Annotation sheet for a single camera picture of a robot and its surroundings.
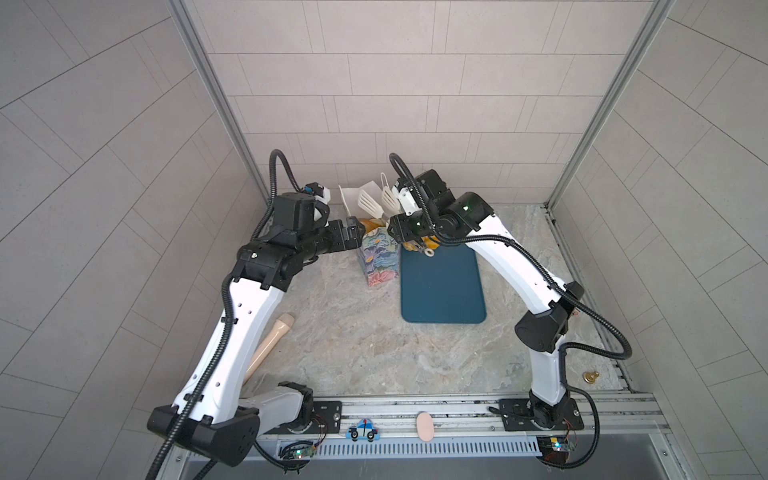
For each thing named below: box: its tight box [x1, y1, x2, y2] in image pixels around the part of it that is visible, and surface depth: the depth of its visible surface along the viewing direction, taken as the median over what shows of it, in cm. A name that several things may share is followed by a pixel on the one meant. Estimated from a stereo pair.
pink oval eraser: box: [416, 412, 435, 442], surface depth 71 cm
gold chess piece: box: [582, 371, 599, 384], surface depth 77 cm
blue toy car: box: [345, 419, 381, 443], surface depth 69 cm
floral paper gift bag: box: [338, 180, 400, 287], surface depth 87 cm
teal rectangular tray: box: [400, 244, 487, 324], surface depth 93 cm
